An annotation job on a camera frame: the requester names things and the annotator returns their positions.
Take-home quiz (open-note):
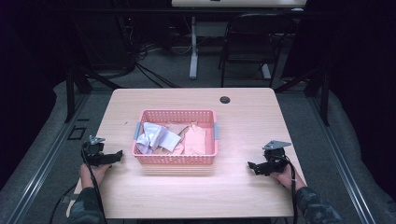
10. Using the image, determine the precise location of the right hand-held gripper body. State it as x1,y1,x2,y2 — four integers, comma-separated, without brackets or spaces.
262,139,292,175

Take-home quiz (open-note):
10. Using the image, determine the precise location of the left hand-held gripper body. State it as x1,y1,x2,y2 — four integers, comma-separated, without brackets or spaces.
81,134,110,167

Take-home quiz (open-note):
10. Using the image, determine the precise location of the person's left hand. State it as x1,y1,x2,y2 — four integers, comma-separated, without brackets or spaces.
79,162,112,189

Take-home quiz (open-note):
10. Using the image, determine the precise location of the person's right hand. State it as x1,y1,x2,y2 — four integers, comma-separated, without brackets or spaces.
270,166,308,191

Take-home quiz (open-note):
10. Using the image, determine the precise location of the white crumpled cloth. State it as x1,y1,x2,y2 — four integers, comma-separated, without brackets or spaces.
135,121,182,155

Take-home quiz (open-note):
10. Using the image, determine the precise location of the pink plastic basket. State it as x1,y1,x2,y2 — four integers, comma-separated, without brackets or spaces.
131,108,219,166

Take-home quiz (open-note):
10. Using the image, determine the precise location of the pink cloth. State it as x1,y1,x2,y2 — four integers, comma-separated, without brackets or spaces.
182,122,207,156

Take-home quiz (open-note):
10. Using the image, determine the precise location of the beige cloth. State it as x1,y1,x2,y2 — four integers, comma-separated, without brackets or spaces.
152,121,191,156

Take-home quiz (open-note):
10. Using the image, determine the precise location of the black folding chair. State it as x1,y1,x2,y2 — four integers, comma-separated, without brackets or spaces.
218,11,295,89

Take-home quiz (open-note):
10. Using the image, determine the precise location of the white background desk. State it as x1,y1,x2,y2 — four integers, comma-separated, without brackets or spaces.
171,0,308,80

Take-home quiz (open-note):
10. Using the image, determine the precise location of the black floor socket frame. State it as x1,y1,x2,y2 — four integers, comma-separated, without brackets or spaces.
67,125,88,141

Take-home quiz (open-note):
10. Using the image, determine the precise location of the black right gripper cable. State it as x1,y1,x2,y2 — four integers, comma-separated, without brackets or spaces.
283,157,299,224

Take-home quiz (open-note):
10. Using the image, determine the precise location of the aluminium floor rail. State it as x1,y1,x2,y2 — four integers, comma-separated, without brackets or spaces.
5,92,92,224
306,92,376,224

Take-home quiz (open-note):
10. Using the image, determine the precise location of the black metal frame stand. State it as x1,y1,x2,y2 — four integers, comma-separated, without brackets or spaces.
64,65,123,124
274,63,332,127

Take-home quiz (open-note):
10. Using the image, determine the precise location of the bundle of floor cables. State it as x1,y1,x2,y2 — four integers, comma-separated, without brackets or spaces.
116,14,194,90

